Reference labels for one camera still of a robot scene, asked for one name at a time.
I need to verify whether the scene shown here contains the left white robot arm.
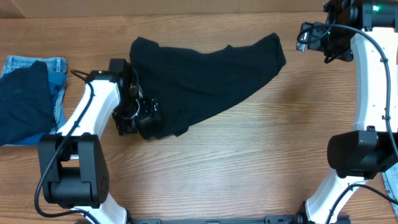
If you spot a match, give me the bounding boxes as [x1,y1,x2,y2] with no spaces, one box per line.
[34,66,162,223]

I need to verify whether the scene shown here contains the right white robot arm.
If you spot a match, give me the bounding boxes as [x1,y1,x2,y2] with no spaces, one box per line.
[293,1,397,223]

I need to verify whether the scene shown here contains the folded navy blue garment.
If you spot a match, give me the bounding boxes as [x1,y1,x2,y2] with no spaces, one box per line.
[1,61,57,145]

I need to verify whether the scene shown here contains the black t-shirt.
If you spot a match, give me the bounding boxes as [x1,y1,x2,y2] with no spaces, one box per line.
[129,33,286,139]

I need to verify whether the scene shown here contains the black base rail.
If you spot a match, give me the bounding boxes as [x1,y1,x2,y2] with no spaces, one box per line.
[126,214,352,224]

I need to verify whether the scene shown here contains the light blue denim garment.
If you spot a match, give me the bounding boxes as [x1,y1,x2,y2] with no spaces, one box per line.
[381,170,398,220]

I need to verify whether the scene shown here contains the folded blue denim jeans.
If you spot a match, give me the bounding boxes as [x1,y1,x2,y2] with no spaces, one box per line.
[1,55,67,134]

